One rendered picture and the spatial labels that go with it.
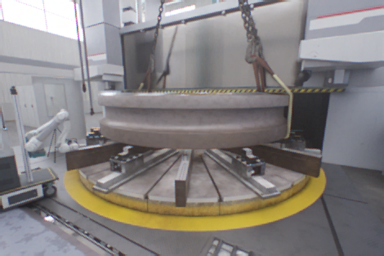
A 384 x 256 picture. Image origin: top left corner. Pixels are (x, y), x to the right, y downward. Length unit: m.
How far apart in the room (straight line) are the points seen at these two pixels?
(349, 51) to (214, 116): 2.18
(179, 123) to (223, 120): 0.76
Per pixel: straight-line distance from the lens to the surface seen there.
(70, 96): 7.26
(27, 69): 6.71
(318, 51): 3.59
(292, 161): 3.89
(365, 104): 5.69
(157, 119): 3.11
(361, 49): 3.67
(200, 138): 2.88
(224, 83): 5.69
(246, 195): 2.86
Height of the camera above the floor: 1.74
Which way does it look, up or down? 11 degrees down
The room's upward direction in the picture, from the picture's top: straight up
